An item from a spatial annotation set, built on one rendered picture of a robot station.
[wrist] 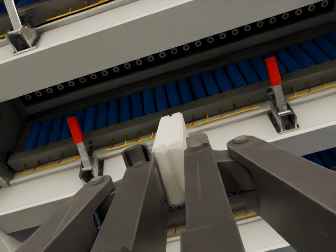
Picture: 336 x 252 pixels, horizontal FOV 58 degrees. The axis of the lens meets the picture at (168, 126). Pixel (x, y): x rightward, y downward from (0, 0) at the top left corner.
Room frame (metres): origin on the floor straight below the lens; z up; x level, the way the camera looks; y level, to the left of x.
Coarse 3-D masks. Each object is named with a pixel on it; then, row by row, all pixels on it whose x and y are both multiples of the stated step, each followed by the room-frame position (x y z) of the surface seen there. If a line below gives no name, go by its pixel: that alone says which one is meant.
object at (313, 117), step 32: (288, 32) 0.48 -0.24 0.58; (160, 64) 0.51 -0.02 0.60; (64, 96) 0.53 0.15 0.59; (288, 96) 0.38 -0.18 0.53; (0, 128) 0.49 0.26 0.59; (192, 128) 0.39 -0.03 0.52; (224, 128) 0.37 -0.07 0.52; (256, 128) 0.35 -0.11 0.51; (320, 128) 0.31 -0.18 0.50; (0, 160) 0.43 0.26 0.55; (64, 160) 0.42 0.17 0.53; (0, 192) 0.41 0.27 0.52; (32, 192) 0.38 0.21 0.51; (64, 192) 0.36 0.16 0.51; (0, 224) 0.37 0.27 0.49; (32, 224) 0.37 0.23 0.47
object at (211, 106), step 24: (312, 72) 0.38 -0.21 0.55; (216, 96) 0.40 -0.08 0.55; (240, 96) 0.39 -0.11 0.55; (264, 96) 0.39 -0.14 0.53; (144, 120) 0.41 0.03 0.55; (192, 120) 0.40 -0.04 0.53; (48, 144) 0.44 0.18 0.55; (72, 144) 0.42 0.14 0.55; (96, 144) 0.42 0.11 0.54; (24, 168) 0.42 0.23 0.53
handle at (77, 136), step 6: (72, 120) 0.38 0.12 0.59; (72, 126) 0.38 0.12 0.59; (78, 126) 0.38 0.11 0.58; (72, 132) 0.38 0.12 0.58; (78, 132) 0.38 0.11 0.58; (78, 138) 0.38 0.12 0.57; (78, 144) 0.38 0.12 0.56; (84, 144) 0.38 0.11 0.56; (78, 150) 0.37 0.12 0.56; (84, 150) 0.37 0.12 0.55; (84, 156) 0.37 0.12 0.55; (84, 162) 0.37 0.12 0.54; (90, 162) 0.37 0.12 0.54
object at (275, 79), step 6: (264, 60) 0.36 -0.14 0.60; (270, 60) 0.35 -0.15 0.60; (270, 66) 0.35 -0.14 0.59; (276, 66) 0.35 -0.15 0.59; (270, 72) 0.35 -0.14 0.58; (276, 72) 0.35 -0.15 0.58; (270, 78) 0.35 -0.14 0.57; (276, 78) 0.35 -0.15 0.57; (276, 84) 0.34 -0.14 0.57; (276, 90) 0.34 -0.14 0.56; (276, 96) 0.34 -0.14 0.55; (282, 96) 0.34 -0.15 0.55; (276, 102) 0.34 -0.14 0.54; (282, 102) 0.34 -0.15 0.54; (282, 108) 0.33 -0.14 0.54
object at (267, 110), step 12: (312, 96) 0.36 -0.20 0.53; (324, 96) 0.36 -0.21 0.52; (264, 108) 0.37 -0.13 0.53; (228, 120) 0.37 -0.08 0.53; (240, 120) 0.37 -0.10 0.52; (192, 132) 0.38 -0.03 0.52; (108, 156) 0.39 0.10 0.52; (60, 168) 0.40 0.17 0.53; (12, 180) 0.41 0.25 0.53; (24, 180) 0.41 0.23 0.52
